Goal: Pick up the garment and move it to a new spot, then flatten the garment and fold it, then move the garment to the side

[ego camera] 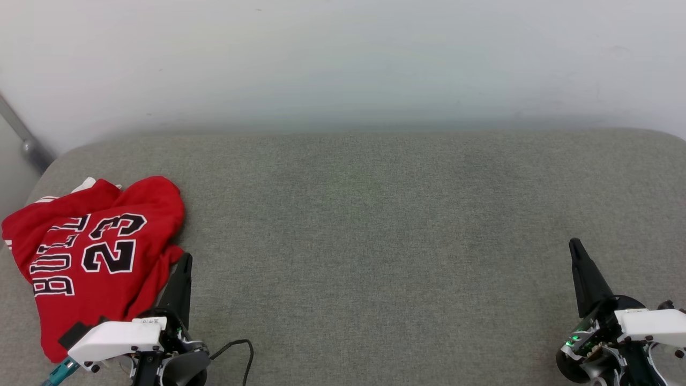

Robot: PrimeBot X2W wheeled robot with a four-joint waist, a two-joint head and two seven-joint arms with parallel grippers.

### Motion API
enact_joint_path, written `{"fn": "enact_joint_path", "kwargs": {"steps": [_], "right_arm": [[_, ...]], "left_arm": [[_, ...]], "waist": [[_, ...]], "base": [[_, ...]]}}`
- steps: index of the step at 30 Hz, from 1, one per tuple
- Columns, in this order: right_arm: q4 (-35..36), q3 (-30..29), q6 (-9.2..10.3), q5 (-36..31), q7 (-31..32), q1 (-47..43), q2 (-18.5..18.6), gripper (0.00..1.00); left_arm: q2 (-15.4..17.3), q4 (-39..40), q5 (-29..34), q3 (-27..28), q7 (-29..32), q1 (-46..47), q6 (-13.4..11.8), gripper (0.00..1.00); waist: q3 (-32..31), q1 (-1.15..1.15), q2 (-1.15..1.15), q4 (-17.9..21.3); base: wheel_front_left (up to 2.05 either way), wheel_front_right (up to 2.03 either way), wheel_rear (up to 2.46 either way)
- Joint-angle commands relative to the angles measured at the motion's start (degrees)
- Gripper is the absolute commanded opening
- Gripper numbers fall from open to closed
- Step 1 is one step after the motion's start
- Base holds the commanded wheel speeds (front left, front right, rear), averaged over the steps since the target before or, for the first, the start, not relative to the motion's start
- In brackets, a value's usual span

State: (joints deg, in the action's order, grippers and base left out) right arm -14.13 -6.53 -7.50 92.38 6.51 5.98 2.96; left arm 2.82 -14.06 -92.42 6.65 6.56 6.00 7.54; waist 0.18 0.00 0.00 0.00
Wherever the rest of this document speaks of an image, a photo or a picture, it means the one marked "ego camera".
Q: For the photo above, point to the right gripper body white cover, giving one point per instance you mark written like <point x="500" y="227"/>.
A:
<point x="643" y="324"/>

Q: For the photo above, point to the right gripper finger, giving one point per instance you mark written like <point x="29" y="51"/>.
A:
<point x="587" y="279"/>

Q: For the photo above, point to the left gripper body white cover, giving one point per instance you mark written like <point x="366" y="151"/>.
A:
<point x="118" y="338"/>

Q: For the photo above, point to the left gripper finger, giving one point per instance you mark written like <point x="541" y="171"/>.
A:
<point x="181" y="289"/>

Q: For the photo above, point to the red basketball jersey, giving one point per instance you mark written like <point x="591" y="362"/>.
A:
<point x="107" y="214"/>

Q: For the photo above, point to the grey metal pole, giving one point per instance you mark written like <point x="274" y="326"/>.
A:
<point x="24" y="139"/>

